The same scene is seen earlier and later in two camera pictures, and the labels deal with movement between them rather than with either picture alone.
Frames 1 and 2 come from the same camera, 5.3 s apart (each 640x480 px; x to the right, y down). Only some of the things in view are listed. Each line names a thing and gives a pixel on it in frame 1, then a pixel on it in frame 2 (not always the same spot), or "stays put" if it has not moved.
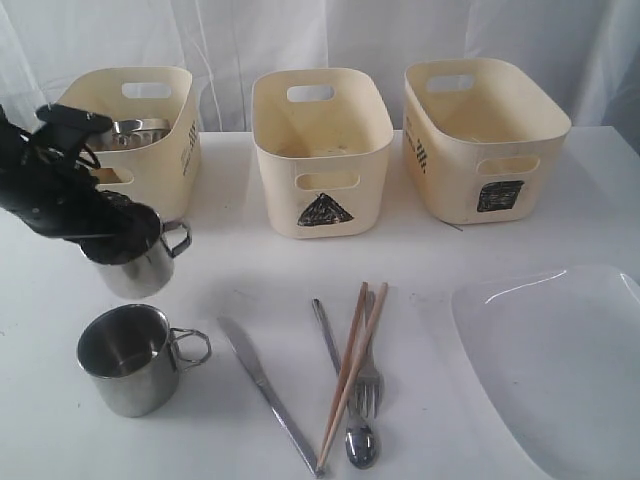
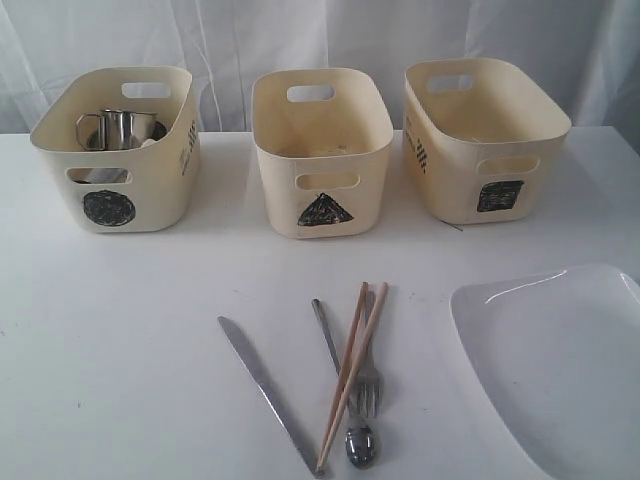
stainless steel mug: x=152 y=273 to x=121 y=129
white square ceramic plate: x=558 y=355 stays put
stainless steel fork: x=372 y=381 stays put
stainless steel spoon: x=361 y=442 stays put
